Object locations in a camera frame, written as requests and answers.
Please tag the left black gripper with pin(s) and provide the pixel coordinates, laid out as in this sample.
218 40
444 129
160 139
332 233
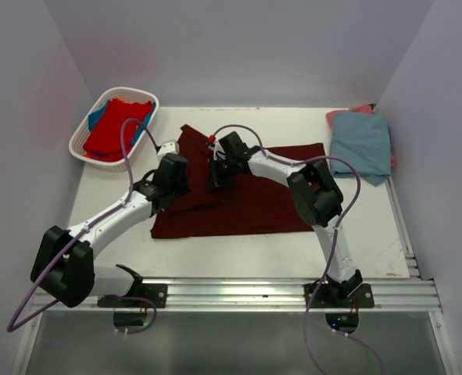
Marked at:
184 187

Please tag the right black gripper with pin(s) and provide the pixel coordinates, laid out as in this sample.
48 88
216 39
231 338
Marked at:
216 181

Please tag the dark maroon t shirt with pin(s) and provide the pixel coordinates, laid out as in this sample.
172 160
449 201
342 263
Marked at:
251 205

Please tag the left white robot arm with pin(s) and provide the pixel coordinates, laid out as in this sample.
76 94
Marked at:
65 263

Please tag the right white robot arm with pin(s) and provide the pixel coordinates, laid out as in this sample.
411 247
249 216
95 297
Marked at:
316 197

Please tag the bright red t shirt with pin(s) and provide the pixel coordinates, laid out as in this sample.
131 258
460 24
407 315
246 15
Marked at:
111 129

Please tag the white plastic laundry basket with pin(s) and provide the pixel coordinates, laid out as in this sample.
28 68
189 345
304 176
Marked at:
81 134

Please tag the blue t shirt in basket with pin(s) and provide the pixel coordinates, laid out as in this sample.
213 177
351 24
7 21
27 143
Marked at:
95 117

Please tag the folded grey-blue t shirt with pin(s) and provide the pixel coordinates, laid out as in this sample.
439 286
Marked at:
361 142

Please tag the folded pink t shirt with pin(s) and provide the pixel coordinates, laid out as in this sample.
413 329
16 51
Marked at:
365 109

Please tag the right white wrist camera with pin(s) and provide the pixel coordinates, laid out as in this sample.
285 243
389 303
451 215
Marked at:
214 145

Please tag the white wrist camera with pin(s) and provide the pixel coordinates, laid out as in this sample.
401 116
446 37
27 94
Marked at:
214 145
166 148

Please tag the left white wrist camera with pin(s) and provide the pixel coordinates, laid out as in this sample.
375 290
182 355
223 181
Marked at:
166 148

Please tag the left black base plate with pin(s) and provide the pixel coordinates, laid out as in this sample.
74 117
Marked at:
156 293

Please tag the aluminium mounting rail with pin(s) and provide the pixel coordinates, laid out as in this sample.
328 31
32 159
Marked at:
288 295

